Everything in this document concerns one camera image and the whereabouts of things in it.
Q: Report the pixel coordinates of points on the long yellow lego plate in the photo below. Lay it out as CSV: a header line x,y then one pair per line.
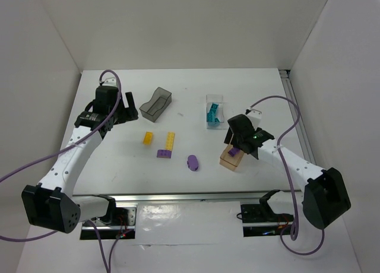
x,y
170,141

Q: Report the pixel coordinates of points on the yellow 2x4 lego brick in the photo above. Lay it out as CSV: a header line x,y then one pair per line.
x,y
148,138

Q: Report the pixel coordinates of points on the purple 2x4 lego brick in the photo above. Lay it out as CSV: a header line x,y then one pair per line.
x,y
233,151

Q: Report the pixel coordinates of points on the purple sloped lego brick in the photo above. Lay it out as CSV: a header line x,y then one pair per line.
x,y
164,154

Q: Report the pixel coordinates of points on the orange transparent container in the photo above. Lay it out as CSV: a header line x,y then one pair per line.
x,y
229,162

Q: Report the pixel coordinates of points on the purple rounded lego brick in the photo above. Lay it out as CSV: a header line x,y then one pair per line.
x,y
192,163

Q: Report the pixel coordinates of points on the clear transparent container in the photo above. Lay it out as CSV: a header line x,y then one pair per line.
x,y
219,99

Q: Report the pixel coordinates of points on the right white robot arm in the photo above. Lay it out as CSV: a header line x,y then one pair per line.
x,y
325,196

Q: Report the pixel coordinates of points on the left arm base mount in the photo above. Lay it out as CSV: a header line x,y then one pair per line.
x,y
122,225

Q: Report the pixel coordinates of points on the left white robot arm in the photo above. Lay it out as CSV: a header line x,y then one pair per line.
x,y
50,204

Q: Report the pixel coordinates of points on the teal 2x4 lego brick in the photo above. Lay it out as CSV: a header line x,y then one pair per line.
x,y
213,110

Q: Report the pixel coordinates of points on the dark grey transparent container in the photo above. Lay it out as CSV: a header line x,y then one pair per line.
x,y
158,103

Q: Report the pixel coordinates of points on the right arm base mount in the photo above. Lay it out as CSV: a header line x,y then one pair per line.
x,y
259,219

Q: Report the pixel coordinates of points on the aluminium rail frame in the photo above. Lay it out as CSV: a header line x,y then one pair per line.
x,y
122,164

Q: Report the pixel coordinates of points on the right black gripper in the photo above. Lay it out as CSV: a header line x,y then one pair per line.
x,y
247,146

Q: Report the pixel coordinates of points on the small teal lego brick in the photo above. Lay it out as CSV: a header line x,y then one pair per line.
x,y
213,122

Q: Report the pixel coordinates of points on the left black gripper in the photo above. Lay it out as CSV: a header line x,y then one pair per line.
x,y
124,113

